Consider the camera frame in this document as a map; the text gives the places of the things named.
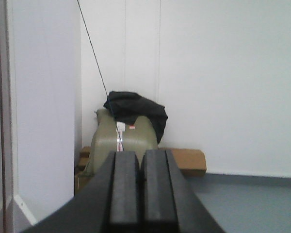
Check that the olive green sack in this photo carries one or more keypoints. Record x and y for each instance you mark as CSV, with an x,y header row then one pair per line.
x,y
138,139

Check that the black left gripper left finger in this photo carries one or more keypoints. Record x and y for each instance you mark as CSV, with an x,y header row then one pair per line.
x,y
109,203

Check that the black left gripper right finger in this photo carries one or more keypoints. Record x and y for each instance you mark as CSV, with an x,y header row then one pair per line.
x,y
169,203

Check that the black cloth on sack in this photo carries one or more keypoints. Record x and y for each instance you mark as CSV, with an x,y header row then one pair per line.
x,y
127,106

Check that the brown cardboard box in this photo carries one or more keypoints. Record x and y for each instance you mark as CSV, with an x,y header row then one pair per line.
x,y
191,163

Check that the white wooden door frame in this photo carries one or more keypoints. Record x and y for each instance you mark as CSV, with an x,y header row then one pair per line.
x,y
14,214

